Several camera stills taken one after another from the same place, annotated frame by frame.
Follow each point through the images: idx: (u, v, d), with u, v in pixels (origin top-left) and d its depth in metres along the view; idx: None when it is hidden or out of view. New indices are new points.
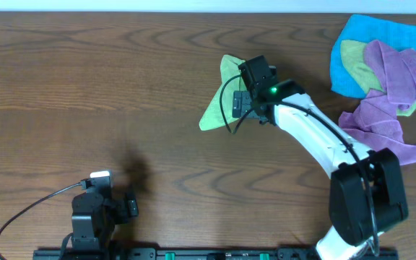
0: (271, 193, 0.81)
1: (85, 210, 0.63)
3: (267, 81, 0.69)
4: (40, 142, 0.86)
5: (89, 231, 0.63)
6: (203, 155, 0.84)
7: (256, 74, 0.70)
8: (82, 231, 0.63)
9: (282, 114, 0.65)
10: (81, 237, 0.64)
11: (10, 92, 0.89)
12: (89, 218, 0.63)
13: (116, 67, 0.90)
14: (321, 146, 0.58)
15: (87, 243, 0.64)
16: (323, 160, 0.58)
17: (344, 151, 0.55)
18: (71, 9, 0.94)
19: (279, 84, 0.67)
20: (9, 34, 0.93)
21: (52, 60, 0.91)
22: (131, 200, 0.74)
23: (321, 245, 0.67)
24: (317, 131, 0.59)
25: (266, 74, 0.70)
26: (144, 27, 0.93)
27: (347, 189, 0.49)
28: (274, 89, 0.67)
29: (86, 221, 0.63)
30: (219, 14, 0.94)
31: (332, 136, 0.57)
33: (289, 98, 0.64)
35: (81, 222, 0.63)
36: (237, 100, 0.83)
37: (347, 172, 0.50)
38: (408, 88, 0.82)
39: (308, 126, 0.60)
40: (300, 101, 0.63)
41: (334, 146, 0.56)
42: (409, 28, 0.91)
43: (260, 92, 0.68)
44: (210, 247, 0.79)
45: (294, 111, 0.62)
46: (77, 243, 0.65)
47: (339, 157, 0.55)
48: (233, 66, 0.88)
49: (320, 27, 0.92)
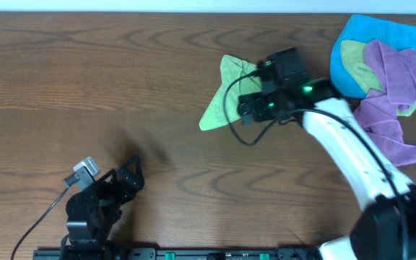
0: (271, 193, 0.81)
1: (79, 216, 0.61)
3: (297, 77, 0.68)
4: (41, 141, 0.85)
5: (87, 235, 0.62)
6: (203, 155, 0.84)
7: (287, 68, 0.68)
8: (79, 235, 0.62)
9: (316, 121, 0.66)
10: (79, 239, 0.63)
11: (10, 92, 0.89)
12: (85, 224, 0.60)
13: (116, 67, 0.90)
14: (357, 166, 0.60)
15: (86, 243, 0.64)
16: (355, 178, 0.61)
17: (381, 179, 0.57)
18: (70, 9, 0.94)
19: (312, 84, 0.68)
20: (8, 34, 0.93)
21: (52, 60, 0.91)
22: (126, 177, 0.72)
23: (324, 248, 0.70)
24: (354, 151, 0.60)
25: (296, 69, 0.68)
26: (144, 27, 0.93)
27: (383, 224, 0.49)
28: (307, 88, 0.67)
29: (81, 227, 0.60)
30: (219, 14, 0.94)
31: (370, 159, 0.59)
33: (321, 103, 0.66)
35: (78, 228, 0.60)
36: (243, 105, 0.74)
37: (384, 206, 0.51)
38: (409, 88, 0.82)
39: (344, 142, 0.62)
40: (338, 111, 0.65)
41: (371, 170, 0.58)
42: (409, 29, 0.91)
43: (291, 89, 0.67)
44: (210, 247, 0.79)
45: (331, 121, 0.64)
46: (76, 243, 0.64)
47: (375, 184, 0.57)
48: (233, 66, 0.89)
49: (320, 27, 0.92)
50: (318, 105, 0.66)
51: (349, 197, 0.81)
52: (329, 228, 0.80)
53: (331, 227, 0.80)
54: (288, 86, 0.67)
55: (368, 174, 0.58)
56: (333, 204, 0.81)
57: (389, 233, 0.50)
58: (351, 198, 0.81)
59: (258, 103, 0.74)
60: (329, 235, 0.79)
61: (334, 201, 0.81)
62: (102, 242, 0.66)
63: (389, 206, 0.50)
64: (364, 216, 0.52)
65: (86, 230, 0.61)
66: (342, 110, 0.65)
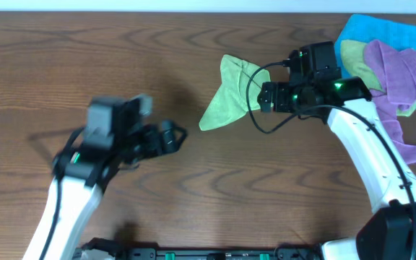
0: (271, 193, 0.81)
1: (105, 104, 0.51)
3: (328, 73, 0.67)
4: (41, 142, 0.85)
5: (102, 128, 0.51)
6: (203, 155, 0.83)
7: (320, 63, 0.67)
8: (94, 125, 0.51)
9: (341, 120, 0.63)
10: (92, 133, 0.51)
11: (9, 92, 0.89)
12: (107, 115, 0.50)
13: (115, 67, 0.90)
14: (377, 170, 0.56)
15: (97, 141, 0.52)
16: (372, 182, 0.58)
17: (399, 185, 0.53)
18: (70, 8, 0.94)
19: (343, 81, 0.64)
20: (8, 34, 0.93)
21: (52, 60, 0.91)
22: (165, 131, 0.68)
23: (326, 246, 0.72)
24: (376, 154, 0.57)
25: (330, 64, 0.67)
26: (144, 27, 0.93)
27: (391, 230, 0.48)
28: (337, 85, 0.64)
29: (102, 115, 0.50)
30: (219, 14, 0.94)
31: (391, 165, 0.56)
33: (350, 102, 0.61)
35: (97, 115, 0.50)
36: (267, 92, 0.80)
37: (396, 211, 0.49)
38: (409, 88, 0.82)
39: (367, 144, 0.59)
40: (366, 112, 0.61)
41: (391, 176, 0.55)
42: (409, 28, 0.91)
43: (321, 84, 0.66)
44: (210, 247, 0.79)
45: (355, 120, 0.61)
46: (87, 139, 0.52)
47: (393, 190, 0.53)
48: (233, 66, 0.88)
49: (320, 27, 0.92)
50: (346, 103, 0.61)
51: (349, 197, 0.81)
52: (329, 228, 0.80)
53: (331, 227, 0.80)
54: (318, 80, 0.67)
55: (387, 179, 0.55)
56: (333, 204, 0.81)
57: (396, 239, 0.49)
58: (352, 198, 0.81)
59: (280, 93, 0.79)
60: (329, 235, 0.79)
61: (334, 201, 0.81)
62: (110, 155, 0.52)
63: (401, 213, 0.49)
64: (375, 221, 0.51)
65: (108, 119, 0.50)
66: (372, 111, 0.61)
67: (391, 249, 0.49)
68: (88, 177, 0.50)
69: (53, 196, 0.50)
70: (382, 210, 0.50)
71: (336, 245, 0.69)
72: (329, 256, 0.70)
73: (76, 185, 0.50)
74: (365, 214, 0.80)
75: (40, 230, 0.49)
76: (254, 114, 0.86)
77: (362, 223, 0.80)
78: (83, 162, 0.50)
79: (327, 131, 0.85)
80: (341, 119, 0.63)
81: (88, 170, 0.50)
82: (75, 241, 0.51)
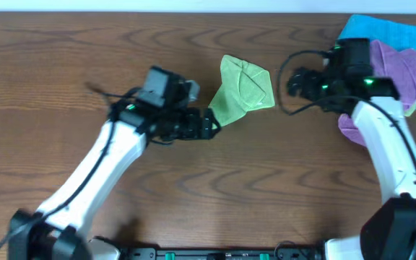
0: (271, 193, 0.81)
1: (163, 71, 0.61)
3: (362, 69, 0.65)
4: (41, 142, 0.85)
5: (157, 89, 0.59)
6: (203, 155, 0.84)
7: (354, 57, 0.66)
8: (152, 86, 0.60)
9: (366, 113, 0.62)
10: (147, 93, 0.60)
11: (10, 93, 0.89)
12: (165, 79, 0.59)
13: (116, 67, 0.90)
14: (393, 163, 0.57)
15: (149, 101, 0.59)
16: (386, 175, 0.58)
17: (414, 182, 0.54)
18: (70, 9, 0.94)
19: (375, 78, 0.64)
20: (8, 34, 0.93)
21: (52, 60, 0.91)
22: (206, 118, 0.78)
23: (329, 244, 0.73)
24: (394, 149, 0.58)
25: (364, 61, 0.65)
26: (144, 27, 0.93)
27: (397, 222, 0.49)
28: (368, 81, 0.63)
29: (159, 78, 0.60)
30: (219, 14, 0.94)
31: (408, 160, 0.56)
33: (378, 98, 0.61)
35: (156, 77, 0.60)
36: (299, 76, 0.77)
37: (406, 205, 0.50)
38: (409, 88, 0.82)
39: (388, 140, 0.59)
40: (392, 109, 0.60)
41: (406, 171, 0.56)
42: (409, 29, 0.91)
43: (352, 79, 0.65)
44: (210, 247, 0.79)
45: (380, 116, 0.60)
46: (141, 97, 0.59)
47: (406, 184, 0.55)
48: (233, 66, 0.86)
49: (320, 27, 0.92)
50: (374, 98, 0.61)
51: (349, 197, 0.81)
52: (329, 228, 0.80)
53: (331, 227, 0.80)
54: (350, 76, 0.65)
55: (402, 172, 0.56)
56: (333, 204, 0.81)
57: (401, 232, 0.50)
58: (352, 198, 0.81)
59: (310, 81, 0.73)
60: (329, 235, 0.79)
61: (334, 201, 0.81)
62: (158, 115, 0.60)
63: (411, 207, 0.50)
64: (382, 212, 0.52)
65: (165, 81, 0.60)
66: (397, 109, 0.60)
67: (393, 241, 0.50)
68: (139, 127, 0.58)
69: (102, 140, 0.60)
70: (393, 201, 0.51)
71: (340, 243, 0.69)
72: (332, 253, 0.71)
73: (127, 131, 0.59)
74: (365, 214, 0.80)
75: (87, 165, 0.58)
76: (254, 115, 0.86)
77: (362, 223, 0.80)
78: (134, 115, 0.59)
79: (327, 132, 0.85)
80: (366, 113, 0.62)
81: (139, 121, 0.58)
82: (109, 187, 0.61)
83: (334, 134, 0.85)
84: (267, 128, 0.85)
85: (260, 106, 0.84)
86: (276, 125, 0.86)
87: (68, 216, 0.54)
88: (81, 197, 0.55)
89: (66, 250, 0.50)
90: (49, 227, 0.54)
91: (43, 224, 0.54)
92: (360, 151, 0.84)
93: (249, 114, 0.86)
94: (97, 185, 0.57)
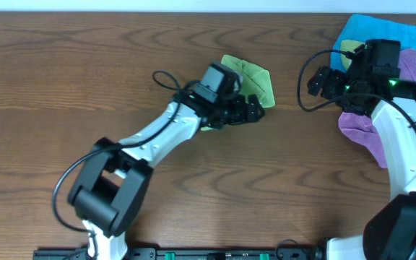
0: (271, 192, 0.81)
1: (221, 68, 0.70)
3: (387, 70, 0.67)
4: (41, 141, 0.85)
5: (214, 84, 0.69)
6: (204, 155, 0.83)
7: (380, 58, 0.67)
8: (209, 81, 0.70)
9: (386, 113, 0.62)
10: (205, 87, 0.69)
11: (9, 92, 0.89)
12: (222, 75, 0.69)
13: (116, 66, 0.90)
14: (406, 161, 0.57)
15: (206, 94, 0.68)
16: (396, 172, 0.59)
17: None
18: (70, 9, 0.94)
19: (399, 79, 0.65)
20: (8, 34, 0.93)
21: (52, 60, 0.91)
22: (251, 104, 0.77)
23: (330, 241, 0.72)
24: (409, 149, 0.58)
25: (391, 63, 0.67)
26: (144, 27, 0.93)
27: (403, 217, 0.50)
28: (392, 81, 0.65)
29: (217, 74, 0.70)
30: (219, 14, 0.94)
31: None
33: (399, 99, 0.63)
35: (214, 73, 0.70)
36: (321, 76, 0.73)
37: (414, 201, 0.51)
38: None
39: (404, 140, 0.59)
40: (411, 110, 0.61)
41: None
42: (409, 28, 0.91)
43: (377, 80, 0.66)
44: (210, 247, 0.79)
45: (399, 116, 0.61)
46: (198, 90, 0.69)
47: None
48: (233, 66, 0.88)
49: (319, 27, 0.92)
50: (396, 99, 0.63)
51: (349, 197, 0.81)
52: (329, 228, 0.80)
53: (331, 227, 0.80)
54: (375, 76, 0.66)
55: (414, 172, 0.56)
56: (333, 204, 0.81)
57: (404, 227, 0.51)
58: (352, 198, 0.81)
59: (334, 80, 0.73)
60: (329, 234, 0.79)
61: (334, 201, 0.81)
62: (211, 107, 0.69)
63: None
64: (388, 208, 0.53)
65: (222, 78, 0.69)
66: None
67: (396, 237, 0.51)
68: (198, 112, 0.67)
69: (168, 111, 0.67)
70: (402, 197, 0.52)
71: (341, 241, 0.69)
72: (331, 251, 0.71)
73: (189, 110, 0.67)
74: (365, 214, 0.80)
75: (156, 123, 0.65)
76: None
77: (362, 223, 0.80)
78: (193, 104, 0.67)
79: (327, 132, 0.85)
80: (385, 113, 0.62)
81: (199, 108, 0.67)
82: (170, 146, 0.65)
83: (334, 134, 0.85)
84: (267, 129, 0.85)
85: None
86: (276, 125, 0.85)
87: (141, 152, 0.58)
88: (153, 142, 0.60)
89: (139, 178, 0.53)
90: (125, 157, 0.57)
91: (119, 155, 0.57)
92: (360, 151, 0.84)
93: None
94: (165, 139, 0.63)
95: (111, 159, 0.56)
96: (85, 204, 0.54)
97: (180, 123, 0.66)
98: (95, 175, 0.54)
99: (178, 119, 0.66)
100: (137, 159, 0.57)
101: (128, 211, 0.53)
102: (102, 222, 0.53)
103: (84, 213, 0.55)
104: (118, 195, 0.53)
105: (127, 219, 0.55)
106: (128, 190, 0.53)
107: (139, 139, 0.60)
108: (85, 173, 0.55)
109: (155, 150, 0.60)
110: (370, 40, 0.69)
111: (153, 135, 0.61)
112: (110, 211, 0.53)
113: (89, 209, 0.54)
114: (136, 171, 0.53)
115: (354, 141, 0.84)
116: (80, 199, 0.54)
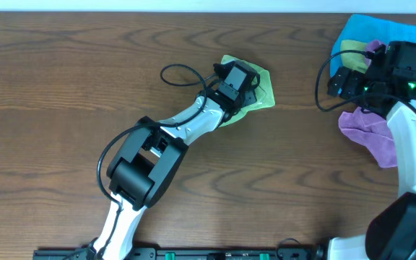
0: (271, 192, 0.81)
1: (244, 68, 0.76)
3: (409, 74, 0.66)
4: (41, 141, 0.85)
5: (238, 82, 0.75)
6: (204, 155, 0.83)
7: (402, 61, 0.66)
8: (233, 79, 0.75)
9: (401, 113, 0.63)
10: (230, 86, 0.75)
11: (10, 92, 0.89)
12: (245, 74, 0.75)
13: (116, 66, 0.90)
14: None
15: (231, 92, 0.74)
16: (405, 170, 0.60)
17: None
18: (70, 9, 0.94)
19: None
20: (8, 34, 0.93)
21: (52, 60, 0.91)
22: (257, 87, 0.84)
23: (331, 240, 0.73)
24: None
25: (412, 66, 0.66)
26: (144, 27, 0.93)
27: (408, 215, 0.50)
28: (412, 84, 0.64)
29: (240, 73, 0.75)
30: (219, 14, 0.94)
31: None
33: None
35: (237, 72, 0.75)
36: (340, 76, 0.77)
37: None
38: None
39: None
40: None
41: None
42: (409, 28, 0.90)
43: (396, 82, 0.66)
44: (210, 247, 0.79)
45: (414, 118, 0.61)
46: (223, 88, 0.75)
47: None
48: None
49: (319, 27, 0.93)
50: (412, 101, 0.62)
51: (349, 197, 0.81)
52: (329, 228, 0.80)
53: (331, 227, 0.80)
54: (395, 79, 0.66)
55: None
56: (332, 204, 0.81)
57: (408, 225, 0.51)
58: (352, 198, 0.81)
59: (353, 81, 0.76)
60: (329, 234, 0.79)
61: (334, 201, 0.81)
62: (233, 105, 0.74)
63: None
64: (395, 206, 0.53)
65: (244, 77, 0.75)
66: None
67: (400, 235, 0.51)
68: (223, 107, 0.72)
69: (197, 102, 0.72)
70: (409, 197, 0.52)
71: (341, 241, 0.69)
72: (332, 250, 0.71)
73: (214, 104, 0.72)
74: (365, 214, 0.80)
75: (188, 110, 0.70)
76: (254, 114, 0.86)
77: (362, 223, 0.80)
78: (217, 100, 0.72)
79: (327, 132, 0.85)
80: (401, 113, 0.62)
81: (222, 104, 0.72)
82: (198, 134, 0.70)
83: (334, 134, 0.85)
84: (267, 128, 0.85)
85: (260, 106, 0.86)
86: (277, 125, 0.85)
87: (177, 133, 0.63)
88: (188, 125, 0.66)
89: (175, 153, 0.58)
90: (162, 136, 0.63)
91: (157, 133, 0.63)
92: (360, 151, 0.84)
93: (249, 113, 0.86)
94: (196, 126, 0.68)
95: (150, 136, 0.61)
96: (122, 177, 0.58)
97: (208, 113, 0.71)
98: (136, 149, 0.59)
99: (206, 110, 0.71)
100: (173, 138, 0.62)
101: (162, 183, 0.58)
102: (139, 193, 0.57)
103: (119, 183, 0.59)
104: (154, 171, 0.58)
105: (159, 191, 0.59)
106: (165, 163, 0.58)
107: (175, 121, 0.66)
108: (128, 146, 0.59)
109: (188, 133, 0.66)
110: (394, 42, 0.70)
111: (187, 119, 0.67)
112: (146, 182, 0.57)
113: (127, 183, 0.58)
114: (173, 146, 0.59)
115: (354, 141, 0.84)
116: (118, 171, 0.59)
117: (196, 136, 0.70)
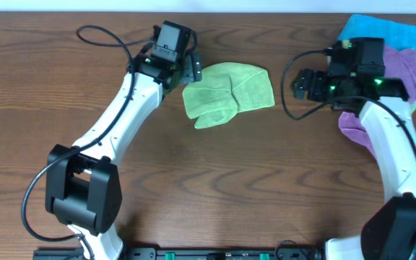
0: (271, 192, 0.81)
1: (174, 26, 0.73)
3: (373, 68, 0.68)
4: (40, 141, 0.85)
5: (172, 42, 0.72)
6: (203, 155, 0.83)
7: (364, 56, 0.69)
8: (167, 40, 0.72)
9: (373, 113, 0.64)
10: (163, 48, 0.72)
11: (10, 92, 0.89)
12: (178, 32, 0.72)
13: (116, 67, 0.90)
14: (397, 162, 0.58)
15: (166, 54, 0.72)
16: (389, 174, 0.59)
17: None
18: (70, 9, 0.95)
19: (384, 79, 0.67)
20: (9, 34, 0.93)
21: (52, 60, 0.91)
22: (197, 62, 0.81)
23: (330, 243, 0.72)
24: (399, 149, 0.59)
25: (375, 61, 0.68)
26: (144, 27, 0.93)
27: (400, 219, 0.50)
28: (378, 81, 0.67)
29: (172, 32, 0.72)
30: (219, 14, 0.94)
31: (413, 160, 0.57)
33: (387, 99, 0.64)
35: (168, 31, 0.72)
36: (304, 79, 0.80)
37: (410, 203, 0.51)
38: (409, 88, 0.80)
39: (393, 141, 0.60)
40: (398, 110, 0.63)
41: (411, 170, 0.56)
42: (409, 28, 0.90)
43: (362, 79, 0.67)
44: (210, 247, 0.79)
45: (386, 115, 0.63)
46: (157, 52, 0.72)
47: (409, 184, 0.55)
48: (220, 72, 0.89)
49: (320, 27, 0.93)
50: (382, 98, 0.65)
51: (349, 197, 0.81)
52: (329, 228, 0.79)
53: (331, 227, 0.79)
54: (360, 76, 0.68)
55: (406, 172, 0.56)
56: (332, 203, 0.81)
57: (401, 228, 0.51)
58: (352, 198, 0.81)
59: (317, 81, 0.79)
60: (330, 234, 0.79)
61: (334, 201, 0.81)
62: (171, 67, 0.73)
63: (414, 205, 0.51)
64: (384, 210, 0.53)
65: (178, 35, 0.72)
66: (403, 110, 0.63)
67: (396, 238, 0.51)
68: (159, 75, 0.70)
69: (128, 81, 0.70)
70: (396, 199, 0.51)
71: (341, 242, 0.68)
72: (331, 253, 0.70)
73: (148, 79, 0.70)
74: (365, 214, 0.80)
75: (115, 104, 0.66)
76: (254, 114, 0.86)
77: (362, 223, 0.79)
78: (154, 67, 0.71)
79: (327, 132, 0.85)
80: (373, 112, 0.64)
81: (159, 72, 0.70)
82: (138, 121, 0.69)
83: (334, 134, 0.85)
84: (267, 129, 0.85)
85: (260, 106, 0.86)
86: (276, 125, 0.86)
87: (102, 149, 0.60)
88: (111, 133, 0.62)
89: (102, 178, 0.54)
90: (87, 158, 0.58)
91: (80, 157, 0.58)
92: (359, 151, 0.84)
93: (249, 114, 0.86)
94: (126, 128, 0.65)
95: (71, 165, 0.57)
96: (64, 211, 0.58)
97: (139, 97, 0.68)
98: (62, 185, 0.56)
99: (137, 92, 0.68)
100: (99, 159, 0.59)
101: (103, 208, 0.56)
102: (85, 221, 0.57)
103: (65, 217, 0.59)
104: (90, 199, 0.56)
105: (109, 212, 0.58)
106: (97, 193, 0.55)
107: (95, 134, 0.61)
108: (54, 183, 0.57)
109: (115, 141, 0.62)
110: (355, 39, 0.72)
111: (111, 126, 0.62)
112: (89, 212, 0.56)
113: (70, 214, 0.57)
114: (99, 172, 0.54)
115: (354, 141, 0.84)
116: (59, 208, 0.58)
117: (133, 126, 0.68)
